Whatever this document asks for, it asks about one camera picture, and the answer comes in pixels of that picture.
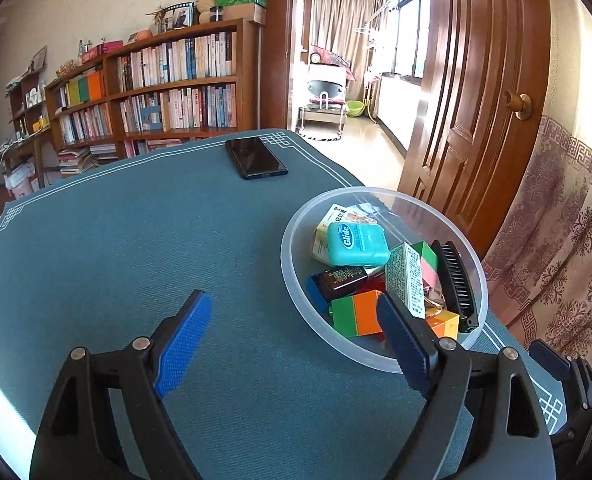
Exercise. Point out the small orange box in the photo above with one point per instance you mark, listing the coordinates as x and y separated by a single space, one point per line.
443 325

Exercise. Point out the window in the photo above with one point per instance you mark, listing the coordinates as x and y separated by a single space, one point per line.
408 20

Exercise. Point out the small wooden shelf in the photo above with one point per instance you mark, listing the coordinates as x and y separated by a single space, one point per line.
28 100

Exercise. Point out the photo frame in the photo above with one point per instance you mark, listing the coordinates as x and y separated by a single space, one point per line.
180 16

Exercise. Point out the red building block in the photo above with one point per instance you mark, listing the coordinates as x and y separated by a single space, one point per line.
373 285

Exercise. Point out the green plastic basin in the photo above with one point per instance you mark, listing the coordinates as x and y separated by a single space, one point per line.
354 108

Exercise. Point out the blue bookend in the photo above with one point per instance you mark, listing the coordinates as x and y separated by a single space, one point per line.
151 117

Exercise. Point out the teal floss container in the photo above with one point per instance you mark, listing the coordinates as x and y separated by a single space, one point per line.
358 245

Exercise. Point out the brown panelled door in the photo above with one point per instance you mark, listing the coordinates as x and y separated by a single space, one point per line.
476 110

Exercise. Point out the dark brown box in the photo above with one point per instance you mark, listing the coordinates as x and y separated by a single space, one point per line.
341 282

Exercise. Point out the black comb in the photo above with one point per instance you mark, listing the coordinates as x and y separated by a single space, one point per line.
456 280

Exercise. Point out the purple patterned curtain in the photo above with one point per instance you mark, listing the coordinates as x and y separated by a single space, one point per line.
566 210

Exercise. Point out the wooden bookshelf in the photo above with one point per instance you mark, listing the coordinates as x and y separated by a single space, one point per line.
246 75

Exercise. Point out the clear plastic bowl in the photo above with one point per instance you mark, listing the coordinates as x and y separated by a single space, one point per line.
296 280

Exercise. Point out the small white printed box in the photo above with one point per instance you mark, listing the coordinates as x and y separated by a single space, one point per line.
406 275

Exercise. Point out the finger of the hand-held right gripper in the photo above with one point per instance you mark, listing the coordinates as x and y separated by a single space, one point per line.
551 360

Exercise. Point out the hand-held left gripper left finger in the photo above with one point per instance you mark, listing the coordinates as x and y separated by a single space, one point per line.
183 345

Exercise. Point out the black smartphone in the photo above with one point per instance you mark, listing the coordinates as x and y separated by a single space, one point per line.
256 157

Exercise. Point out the white clothes drying rack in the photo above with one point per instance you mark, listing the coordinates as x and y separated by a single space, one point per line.
373 35

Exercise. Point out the beige curtain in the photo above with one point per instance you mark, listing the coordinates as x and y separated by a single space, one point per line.
346 35

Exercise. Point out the rows of books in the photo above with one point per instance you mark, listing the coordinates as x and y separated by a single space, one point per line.
176 65

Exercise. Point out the wooden side desk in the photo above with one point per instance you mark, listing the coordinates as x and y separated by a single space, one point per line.
21 145

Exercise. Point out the pile of magazines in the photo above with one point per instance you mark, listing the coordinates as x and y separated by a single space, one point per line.
86 157

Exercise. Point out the green white carton box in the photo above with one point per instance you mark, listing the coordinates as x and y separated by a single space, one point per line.
348 215

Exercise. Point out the orange green building block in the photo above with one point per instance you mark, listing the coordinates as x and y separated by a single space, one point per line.
356 312

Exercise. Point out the teal covered desktop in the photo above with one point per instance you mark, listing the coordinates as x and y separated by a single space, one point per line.
151 240

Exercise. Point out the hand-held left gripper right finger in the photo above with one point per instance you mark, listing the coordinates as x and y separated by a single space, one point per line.
401 345

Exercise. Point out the pink building block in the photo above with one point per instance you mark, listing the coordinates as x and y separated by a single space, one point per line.
430 270

